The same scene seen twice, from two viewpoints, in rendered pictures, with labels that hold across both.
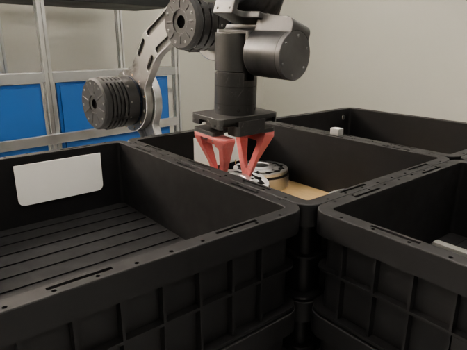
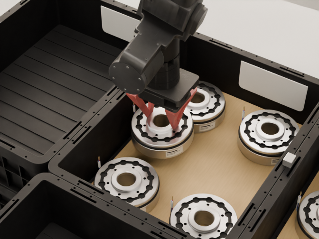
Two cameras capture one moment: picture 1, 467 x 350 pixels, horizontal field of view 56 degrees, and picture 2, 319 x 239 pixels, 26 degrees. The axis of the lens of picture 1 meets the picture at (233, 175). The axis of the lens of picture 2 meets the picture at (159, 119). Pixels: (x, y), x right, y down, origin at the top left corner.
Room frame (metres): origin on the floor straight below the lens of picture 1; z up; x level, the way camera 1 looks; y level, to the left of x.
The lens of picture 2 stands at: (0.35, -0.75, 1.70)
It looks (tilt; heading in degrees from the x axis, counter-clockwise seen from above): 45 degrees down; 72
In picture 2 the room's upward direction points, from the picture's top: straight up
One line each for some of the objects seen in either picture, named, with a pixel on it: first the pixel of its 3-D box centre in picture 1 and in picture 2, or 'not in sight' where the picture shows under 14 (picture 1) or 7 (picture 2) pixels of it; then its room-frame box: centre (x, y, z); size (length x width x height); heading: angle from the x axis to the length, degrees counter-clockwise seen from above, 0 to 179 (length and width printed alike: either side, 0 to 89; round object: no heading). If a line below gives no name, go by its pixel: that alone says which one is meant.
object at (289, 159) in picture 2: (336, 131); (289, 160); (0.74, -0.18, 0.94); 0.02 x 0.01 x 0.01; 39
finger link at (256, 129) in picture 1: (240, 148); (168, 103); (0.61, -0.01, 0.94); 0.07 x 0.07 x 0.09; 39
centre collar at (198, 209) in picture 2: not in sight; (203, 218); (0.60, -0.19, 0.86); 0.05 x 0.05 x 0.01
